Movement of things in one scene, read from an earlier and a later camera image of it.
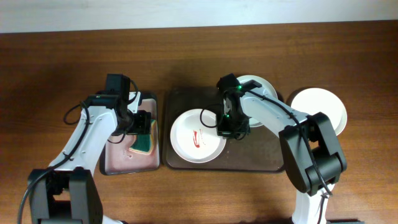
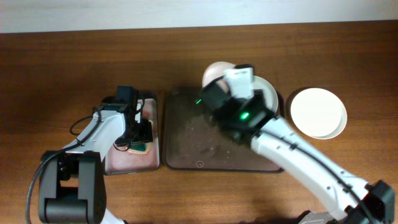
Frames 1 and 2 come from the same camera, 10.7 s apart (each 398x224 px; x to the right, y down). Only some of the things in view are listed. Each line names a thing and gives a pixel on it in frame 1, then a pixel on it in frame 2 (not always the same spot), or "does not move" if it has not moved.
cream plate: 194,136 -> 214,70
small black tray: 117,158 does not move
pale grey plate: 267,90 does not move
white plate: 310,101 does not move
